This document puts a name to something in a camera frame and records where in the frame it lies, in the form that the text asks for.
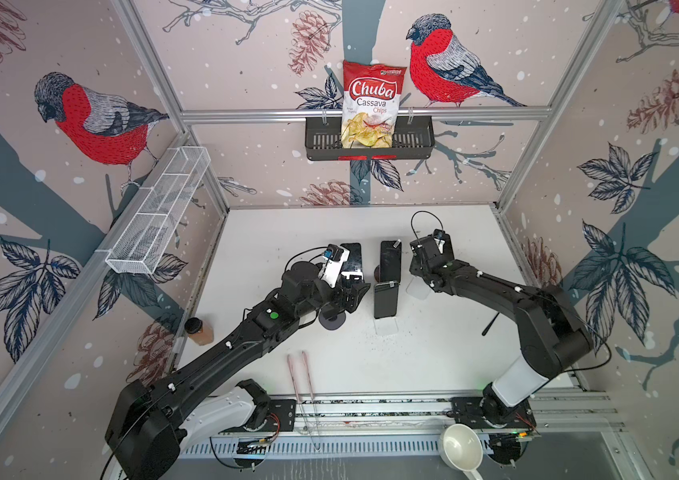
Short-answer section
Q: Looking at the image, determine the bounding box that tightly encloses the black phone with teal edge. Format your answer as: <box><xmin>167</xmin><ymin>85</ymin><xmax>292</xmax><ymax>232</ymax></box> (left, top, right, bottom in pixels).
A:
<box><xmin>373</xmin><ymin>281</ymin><xmax>399</xmax><ymax>319</ymax></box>

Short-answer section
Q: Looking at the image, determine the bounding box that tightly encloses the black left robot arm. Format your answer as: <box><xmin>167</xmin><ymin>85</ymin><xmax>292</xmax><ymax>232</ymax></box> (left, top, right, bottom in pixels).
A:
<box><xmin>104</xmin><ymin>261</ymin><xmax>371</xmax><ymax>479</ymax></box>

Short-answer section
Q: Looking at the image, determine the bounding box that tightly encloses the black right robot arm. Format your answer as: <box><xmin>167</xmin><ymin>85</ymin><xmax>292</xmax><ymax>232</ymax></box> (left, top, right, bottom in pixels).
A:
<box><xmin>409</xmin><ymin>229</ymin><xmax>595</xmax><ymax>427</ymax></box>

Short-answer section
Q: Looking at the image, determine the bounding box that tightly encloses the green-edged phone on wooden stand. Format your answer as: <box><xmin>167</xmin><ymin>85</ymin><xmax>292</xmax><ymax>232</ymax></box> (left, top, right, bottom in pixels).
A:
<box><xmin>341</xmin><ymin>242</ymin><xmax>365</xmax><ymax>283</ymax></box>

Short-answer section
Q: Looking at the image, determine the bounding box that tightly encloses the grey round phone stand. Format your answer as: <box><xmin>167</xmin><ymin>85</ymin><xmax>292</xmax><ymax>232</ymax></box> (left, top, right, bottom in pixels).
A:
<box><xmin>318</xmin><ymin>310</ymin><xmax>347</xmax><ymax>331</ymax></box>

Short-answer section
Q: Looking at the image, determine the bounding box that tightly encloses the pink chopstick right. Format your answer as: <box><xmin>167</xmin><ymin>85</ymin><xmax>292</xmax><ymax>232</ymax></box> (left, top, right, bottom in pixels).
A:
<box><xmin>301</xmin><ymin>351</ymin><xmax>322</xmax><ymax>452</ymax></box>

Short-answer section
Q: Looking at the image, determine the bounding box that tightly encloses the red Chuba cassava chips bag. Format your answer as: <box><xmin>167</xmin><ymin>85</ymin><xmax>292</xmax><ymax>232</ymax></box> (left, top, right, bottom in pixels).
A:
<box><xmin>341</xmin><ymin>61</ymin><xmax>407</xmax><ymax>149</ymax></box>

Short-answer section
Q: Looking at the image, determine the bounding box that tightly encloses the white ladle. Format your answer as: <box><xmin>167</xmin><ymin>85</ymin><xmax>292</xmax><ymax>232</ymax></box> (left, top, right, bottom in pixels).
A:
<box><xmin>437</xmin><ymin>424</ymin><xmax>483</xmax><ymax>480</ymax></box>

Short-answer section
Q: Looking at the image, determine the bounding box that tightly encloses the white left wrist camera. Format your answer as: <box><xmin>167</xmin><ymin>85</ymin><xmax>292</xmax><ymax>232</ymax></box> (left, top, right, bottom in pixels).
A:
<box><xmin>320</xmin><ymin>244</ymin><xmax>349</xmax><ymax>288</ymax></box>

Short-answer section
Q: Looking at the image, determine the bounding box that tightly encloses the black wire wall basket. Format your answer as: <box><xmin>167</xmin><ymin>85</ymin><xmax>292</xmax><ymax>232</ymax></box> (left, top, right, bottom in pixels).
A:
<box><xmin>304</xmin><ymin>116</ymin><xmax>435</xmax><ymax>161</ymax></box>

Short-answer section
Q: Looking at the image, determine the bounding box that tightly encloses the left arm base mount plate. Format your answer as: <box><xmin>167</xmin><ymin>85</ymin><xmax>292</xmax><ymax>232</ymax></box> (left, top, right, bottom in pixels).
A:
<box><xmin>221</xmin><ymin>379</ymin><xmax>296</xmax><ymax>436</ymax></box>

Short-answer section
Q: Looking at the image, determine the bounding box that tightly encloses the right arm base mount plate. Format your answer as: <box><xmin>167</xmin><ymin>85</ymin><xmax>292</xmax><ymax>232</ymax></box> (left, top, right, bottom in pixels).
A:
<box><xmin>447</xmin><ymin>396</ymin><xmax>537</xmax><ymax>430</ymax></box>

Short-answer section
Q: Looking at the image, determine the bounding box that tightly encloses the aluminium horizontal wall bar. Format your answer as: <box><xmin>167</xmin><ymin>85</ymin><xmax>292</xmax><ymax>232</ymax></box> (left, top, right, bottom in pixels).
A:
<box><xmin>180</xmin><ymin>106</ymin><xmax>553</xmax><ymax>125</ymax></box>

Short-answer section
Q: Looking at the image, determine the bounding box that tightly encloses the white mesh wall shelf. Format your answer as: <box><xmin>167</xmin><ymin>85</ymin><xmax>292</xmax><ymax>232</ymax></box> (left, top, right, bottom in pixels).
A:
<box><xmin>105</xmin><ymin>146</ymin><xmax>210</xmax><ymax>275</ymax></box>

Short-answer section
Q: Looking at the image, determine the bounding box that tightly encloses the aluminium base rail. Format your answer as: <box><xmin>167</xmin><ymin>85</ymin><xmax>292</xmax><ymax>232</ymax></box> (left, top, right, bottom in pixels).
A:
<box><xmin>181</xmin><ymin>388</ymin><xmax>625</xmax><ymax>462</ymax></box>

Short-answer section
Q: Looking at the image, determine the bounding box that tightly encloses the aluminium frame corner post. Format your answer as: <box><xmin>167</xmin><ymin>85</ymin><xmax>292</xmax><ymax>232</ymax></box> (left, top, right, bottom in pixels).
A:
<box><xmin>110</xmin><ymin>0</ymin><xmax>229</xmax><ymax>212</ymax></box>

